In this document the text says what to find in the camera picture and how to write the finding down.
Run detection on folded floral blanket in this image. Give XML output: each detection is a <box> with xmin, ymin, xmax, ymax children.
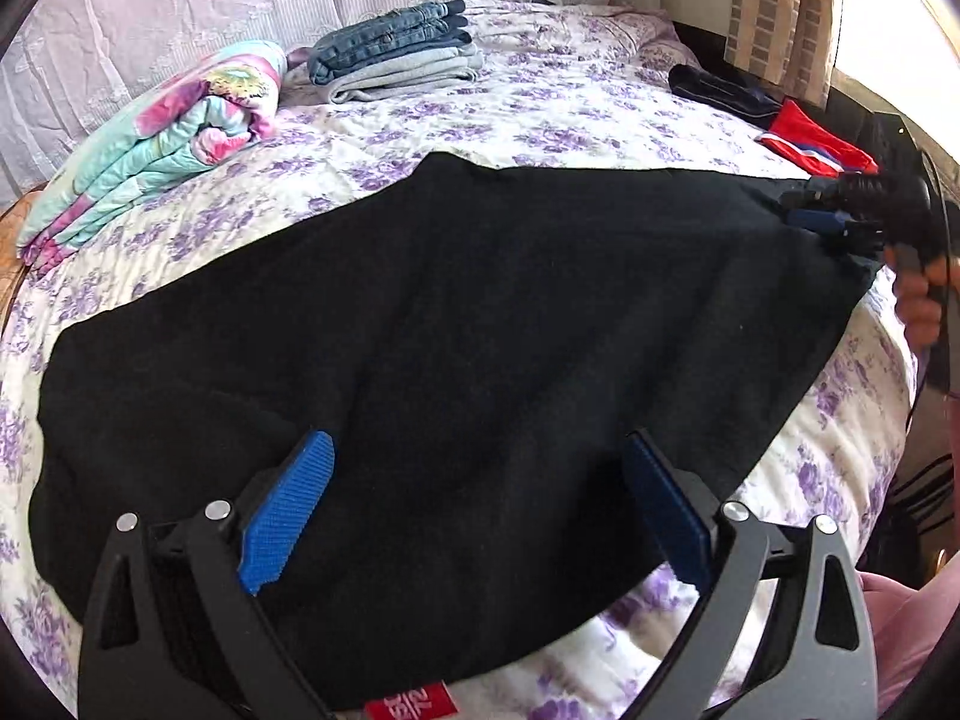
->
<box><xmin>16</xmin><ymin>41</ymin><xmax>290</xmax><ymax>271</ymax></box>

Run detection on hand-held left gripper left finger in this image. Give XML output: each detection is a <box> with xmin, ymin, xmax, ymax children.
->
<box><xmin>79</xmin><ymin>429</ymin><xmax>336</xmax><ymax>720</ymax></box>

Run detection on brown pillow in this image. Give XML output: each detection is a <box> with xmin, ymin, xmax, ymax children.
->
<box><xmin>0</xmin><ymin>191</ymin><xmax>46</xmax><ymax>316</ymax></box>

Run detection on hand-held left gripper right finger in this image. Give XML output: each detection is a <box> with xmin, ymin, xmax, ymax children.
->
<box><xmin>624</xmin><ymin>427</ymin><xmax>878</xmax><ymax>720</ymax></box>

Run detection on beige checked curtain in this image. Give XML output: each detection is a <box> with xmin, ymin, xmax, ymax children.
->
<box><xmin>724</xmin><ymin>0</ymin><xmax>845</xmax><ymax>110</ymax></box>

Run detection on person's pink clothing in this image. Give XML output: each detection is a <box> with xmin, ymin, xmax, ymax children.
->
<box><xmin>855</xmin><ymin>570</ymin><xmax>960</xmax><ymax>710</ymax></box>

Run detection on red striped shorts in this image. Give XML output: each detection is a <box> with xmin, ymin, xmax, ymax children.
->
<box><xmin>754</xmin><ymin>99</ymin><xmax>878</xmax><ymax>179</ymax></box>

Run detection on folded blue jeans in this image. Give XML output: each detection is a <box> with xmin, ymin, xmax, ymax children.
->
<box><xmin>307</xmin><ymin>0</ymin><xmax>472</xmax><ymax>85</ymax></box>

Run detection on person's right hand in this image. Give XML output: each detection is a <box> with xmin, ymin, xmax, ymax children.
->
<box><xmin>881</xmin><ymin>240</ymin><xmax>952</xmax><ymax>352</ymax></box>

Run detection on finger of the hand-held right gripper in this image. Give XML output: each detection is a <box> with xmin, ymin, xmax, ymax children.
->
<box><xmin>778</xmin><ymin>178</ymin><xmax>852</xmax><ymax>212</ymax></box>
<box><xmin>786</xmin><ymin>208</ymin><xmax>884</xmax><ymax>260</ymax></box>

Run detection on purple floral bed sheet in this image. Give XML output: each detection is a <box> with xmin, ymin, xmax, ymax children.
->
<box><xmin>0</xmin><ymin>0</ymin><xmax>920</xmax><ymax>720</ymax></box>

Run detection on red label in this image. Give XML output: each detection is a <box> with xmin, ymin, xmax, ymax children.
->
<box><xmin>364</xmin><ymin>682</ymin><xmax>458</xmax><ymax>720</ymax></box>

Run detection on folded grey pants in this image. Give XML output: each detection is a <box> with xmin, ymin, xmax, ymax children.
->
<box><xmin>326</xmin><ymin>41</ymin><xmax>485</xmax><ymax>104</ymax></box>

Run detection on black pants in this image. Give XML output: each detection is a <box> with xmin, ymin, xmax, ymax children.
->
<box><xmin>30</xmin><ymin>152</ymin><xmax>882</xmax><ymax>713</ymax></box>

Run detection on dark navy garment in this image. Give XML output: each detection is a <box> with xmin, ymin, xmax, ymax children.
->
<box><xmin>667</xmin><ymin>64</ymin><xmax>785</xmax><ymax>128</ymax></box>

